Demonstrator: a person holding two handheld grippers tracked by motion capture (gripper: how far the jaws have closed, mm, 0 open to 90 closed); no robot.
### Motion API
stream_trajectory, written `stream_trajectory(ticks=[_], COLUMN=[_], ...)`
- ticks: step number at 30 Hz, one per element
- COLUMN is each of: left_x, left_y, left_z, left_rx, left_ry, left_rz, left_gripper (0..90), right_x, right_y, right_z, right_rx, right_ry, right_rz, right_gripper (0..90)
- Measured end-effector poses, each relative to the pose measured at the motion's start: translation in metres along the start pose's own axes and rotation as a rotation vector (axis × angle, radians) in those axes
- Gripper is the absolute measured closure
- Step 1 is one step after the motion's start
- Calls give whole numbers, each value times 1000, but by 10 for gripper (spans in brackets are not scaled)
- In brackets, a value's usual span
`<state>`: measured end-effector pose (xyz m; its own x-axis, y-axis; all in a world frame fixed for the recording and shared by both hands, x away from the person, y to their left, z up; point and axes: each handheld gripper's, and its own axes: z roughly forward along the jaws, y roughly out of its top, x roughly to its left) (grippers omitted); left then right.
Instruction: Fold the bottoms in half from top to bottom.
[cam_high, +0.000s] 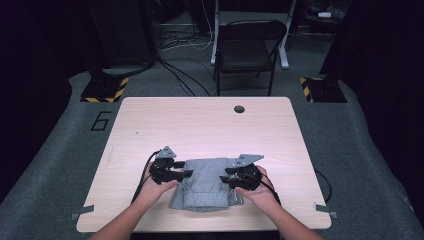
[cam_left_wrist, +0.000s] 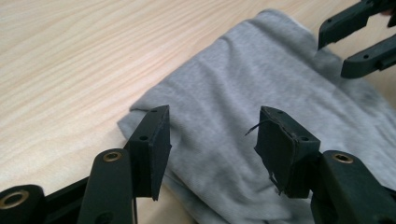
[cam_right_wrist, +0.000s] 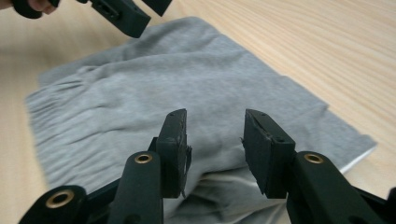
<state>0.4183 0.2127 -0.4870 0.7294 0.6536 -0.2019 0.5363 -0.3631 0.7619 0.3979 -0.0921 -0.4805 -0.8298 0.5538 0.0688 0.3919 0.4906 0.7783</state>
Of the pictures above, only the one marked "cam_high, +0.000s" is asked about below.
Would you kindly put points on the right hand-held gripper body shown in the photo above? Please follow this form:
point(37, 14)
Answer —
point(246, 171)

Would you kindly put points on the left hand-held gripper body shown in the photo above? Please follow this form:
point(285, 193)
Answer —
point(162, 168)

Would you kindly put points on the grey shorts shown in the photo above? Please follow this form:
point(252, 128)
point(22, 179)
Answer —
point(205, 185)

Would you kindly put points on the person's left hand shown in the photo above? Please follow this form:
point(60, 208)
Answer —
point(155, 193)

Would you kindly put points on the person's right hand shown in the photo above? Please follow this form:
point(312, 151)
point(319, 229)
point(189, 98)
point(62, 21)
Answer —
point(260, 196)

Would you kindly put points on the black table grommet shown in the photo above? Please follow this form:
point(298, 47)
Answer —
point(239, 109)

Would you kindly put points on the striped black stand base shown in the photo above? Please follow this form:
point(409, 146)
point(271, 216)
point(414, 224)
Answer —
point(325, 90)
point(103, 90)

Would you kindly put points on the black folding chair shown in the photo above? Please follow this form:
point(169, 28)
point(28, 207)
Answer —
point(245, 55)

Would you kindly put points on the black cabinet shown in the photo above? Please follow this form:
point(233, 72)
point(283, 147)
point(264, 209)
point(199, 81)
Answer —
point(123, 33)

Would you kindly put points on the dark curtain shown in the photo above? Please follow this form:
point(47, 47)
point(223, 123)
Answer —
point(30, 83)
point(383, 83)

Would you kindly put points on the small white device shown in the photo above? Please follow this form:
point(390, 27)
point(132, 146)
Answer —
point(324, 14)

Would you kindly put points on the grey metal bracket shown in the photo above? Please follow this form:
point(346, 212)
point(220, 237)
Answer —
point(325, 210)
point(83, 211)

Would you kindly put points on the white desk frame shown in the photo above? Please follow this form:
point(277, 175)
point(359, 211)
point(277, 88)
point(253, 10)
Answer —
point(283, 50)

